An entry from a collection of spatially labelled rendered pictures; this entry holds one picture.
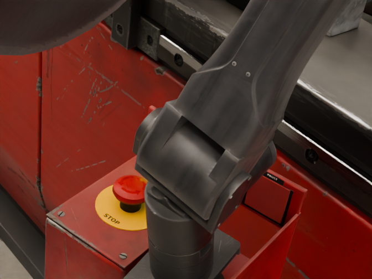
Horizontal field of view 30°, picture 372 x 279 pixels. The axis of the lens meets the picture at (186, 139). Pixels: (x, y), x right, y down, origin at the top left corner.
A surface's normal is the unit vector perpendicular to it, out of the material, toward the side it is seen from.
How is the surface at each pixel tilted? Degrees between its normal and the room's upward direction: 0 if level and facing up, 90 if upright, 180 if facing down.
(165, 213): 14
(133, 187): 3
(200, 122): 72
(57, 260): 90
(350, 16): 90
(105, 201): 0
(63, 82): 90
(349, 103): 0
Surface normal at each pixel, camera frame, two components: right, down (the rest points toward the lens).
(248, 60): -0.45, 0.18
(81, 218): 0.13, -0.80
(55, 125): -0.76, 0.29
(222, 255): -0.01, -0.68
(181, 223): 0.07, 0.73
